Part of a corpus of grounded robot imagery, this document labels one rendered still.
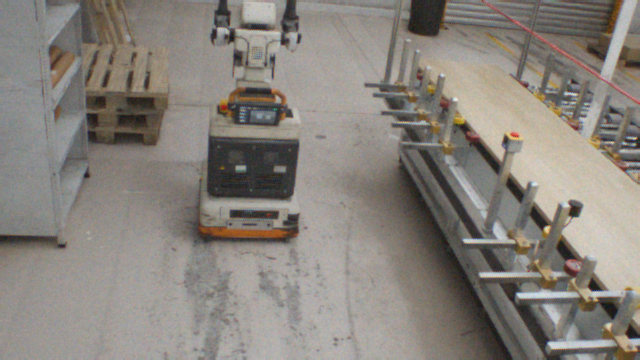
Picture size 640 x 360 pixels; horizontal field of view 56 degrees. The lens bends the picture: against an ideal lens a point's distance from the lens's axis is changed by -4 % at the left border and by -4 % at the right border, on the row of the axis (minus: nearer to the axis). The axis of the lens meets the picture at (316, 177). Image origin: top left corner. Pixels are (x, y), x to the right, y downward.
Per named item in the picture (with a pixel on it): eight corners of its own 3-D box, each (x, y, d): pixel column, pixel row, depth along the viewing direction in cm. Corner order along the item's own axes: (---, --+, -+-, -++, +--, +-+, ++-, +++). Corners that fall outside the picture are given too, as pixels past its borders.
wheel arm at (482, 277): (478, 285, 242) (481, 276, 240) (475, 280, 245) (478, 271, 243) (575, 283, 250) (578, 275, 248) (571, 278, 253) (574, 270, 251)
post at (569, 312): (550, 357, 238) (590, 258, 215) (546, 351, 241) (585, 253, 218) (557, 357, 239) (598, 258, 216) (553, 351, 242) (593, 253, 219)
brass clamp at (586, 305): (580, 312, 218) (585, 301, 215) (563, 288, 229) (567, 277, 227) (595, 311, 219) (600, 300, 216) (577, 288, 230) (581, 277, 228)
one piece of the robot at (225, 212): (287, 221, 385) (288, 209, 381) (219, 219, 378) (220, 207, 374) (286, 219, 388) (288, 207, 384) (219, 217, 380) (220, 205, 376)
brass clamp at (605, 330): (618, 362, 196) (623, 351, 194) (597, 334, 208) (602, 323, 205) (634, 362, 197) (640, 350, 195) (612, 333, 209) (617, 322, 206)
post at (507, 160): (484, 234, 300) (508, 151, 278) (480, 228, 304) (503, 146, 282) (492, 234, 300) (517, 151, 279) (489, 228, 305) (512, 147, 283)
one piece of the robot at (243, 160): (292, 216, 394) (306, 92, 354) (205, 214, 384) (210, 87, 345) (287, 190, 423) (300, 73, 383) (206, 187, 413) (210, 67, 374)
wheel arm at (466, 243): (462, 250, 264) (465, 242, 262) (460, 246, 267) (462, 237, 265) (552, 250, 272) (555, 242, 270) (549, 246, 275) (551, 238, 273)
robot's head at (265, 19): (276, 23, 372) (276, 1, 375) (241, 21, 368) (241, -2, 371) (273, 34, 385) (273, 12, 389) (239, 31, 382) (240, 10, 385)
